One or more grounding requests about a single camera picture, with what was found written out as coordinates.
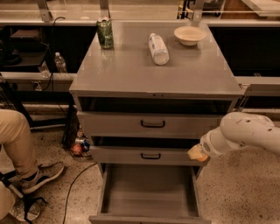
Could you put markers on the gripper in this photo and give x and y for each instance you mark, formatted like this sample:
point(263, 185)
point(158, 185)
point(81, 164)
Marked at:
point(208, 146)

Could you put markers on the orange fruit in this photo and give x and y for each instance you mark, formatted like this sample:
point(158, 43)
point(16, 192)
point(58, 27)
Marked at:
point(202, 159)

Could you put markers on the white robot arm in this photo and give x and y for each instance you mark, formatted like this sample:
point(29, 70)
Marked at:
point(237, 131)

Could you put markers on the top grey drawer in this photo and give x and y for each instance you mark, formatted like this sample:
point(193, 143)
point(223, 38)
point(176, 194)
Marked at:
point(106, 124)

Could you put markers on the grey drawer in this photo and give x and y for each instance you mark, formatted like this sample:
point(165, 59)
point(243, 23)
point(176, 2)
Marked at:
point(106, 124)
point(143, 156)
point(148, 194)

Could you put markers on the grey drawer cabinet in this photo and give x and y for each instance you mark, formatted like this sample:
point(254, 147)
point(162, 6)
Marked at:
point(195, 81)

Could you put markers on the bottom grey drawer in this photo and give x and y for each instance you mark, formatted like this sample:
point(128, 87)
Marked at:
point(148, 194)

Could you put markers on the middle grey drawer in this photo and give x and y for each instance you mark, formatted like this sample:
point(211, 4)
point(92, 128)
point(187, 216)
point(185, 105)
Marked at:
point(143, 156)

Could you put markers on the lying clear plastic bottle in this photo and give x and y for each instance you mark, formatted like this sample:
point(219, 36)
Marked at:
point(158, 49)

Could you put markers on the white bowl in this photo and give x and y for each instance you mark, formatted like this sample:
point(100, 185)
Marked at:
point(189, 35)

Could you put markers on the blue can on floor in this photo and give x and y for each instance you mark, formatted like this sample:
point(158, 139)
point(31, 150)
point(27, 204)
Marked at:
point(83, 142)

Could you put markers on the red apple on floor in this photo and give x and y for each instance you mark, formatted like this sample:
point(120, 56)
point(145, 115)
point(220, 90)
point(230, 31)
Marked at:
point(77, 149)

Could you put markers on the green soda can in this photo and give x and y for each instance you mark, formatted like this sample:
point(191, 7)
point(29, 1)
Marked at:
point(105, 33)

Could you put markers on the standing water bottle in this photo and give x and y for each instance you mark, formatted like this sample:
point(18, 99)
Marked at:
point(60, 63)

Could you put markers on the clear plastic cup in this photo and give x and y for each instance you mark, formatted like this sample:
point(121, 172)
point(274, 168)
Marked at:
point(44, 70)

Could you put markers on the grey sneaker upper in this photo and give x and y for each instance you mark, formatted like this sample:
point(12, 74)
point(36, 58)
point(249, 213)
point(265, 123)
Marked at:
point(44, 175)

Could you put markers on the person leg khaki trousers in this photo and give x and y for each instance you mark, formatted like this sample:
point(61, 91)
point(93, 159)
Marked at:
point(15, 137)

